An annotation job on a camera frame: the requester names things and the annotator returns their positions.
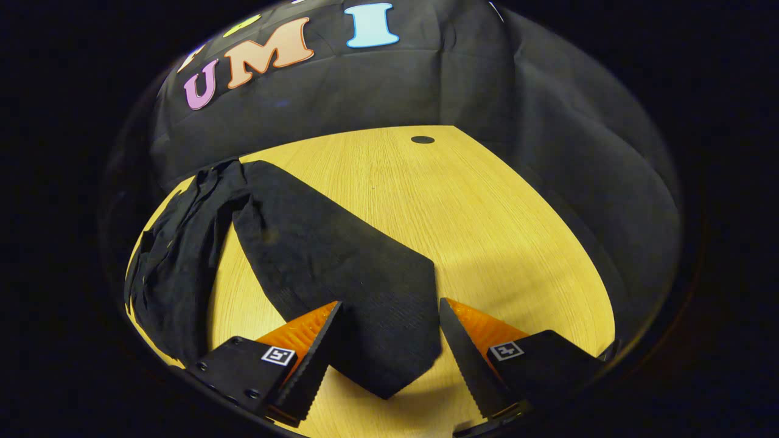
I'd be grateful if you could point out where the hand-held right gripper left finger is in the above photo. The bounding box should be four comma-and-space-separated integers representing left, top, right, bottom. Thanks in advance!
186, 301, 344, 428

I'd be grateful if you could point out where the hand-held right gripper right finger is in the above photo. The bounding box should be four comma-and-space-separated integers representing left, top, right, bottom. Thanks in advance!
438, 297, 621, 436

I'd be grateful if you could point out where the black button cardigan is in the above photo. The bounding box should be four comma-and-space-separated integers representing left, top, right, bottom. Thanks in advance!
124, 159, 443, 400

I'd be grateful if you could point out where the black backdrop cloth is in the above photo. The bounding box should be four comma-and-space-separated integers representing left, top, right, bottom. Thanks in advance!
122, 0, 682, 341

